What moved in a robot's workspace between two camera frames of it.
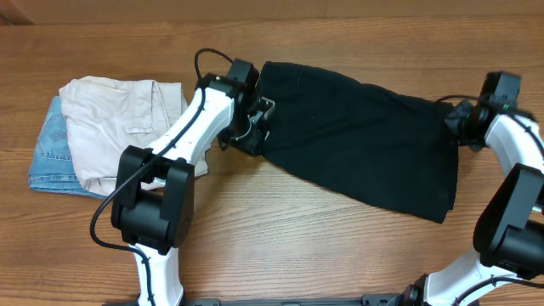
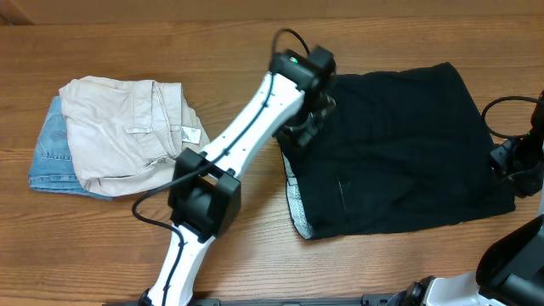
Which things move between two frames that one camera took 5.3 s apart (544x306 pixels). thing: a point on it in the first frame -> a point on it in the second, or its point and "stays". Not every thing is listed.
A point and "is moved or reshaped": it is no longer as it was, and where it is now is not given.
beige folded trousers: [104, 116] stays
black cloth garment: [382, 146] is moved or reshaped
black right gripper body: [456, 123] -> [511, 157]
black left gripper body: [246, 134] -> [301, 131]
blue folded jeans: [52, 168] stays
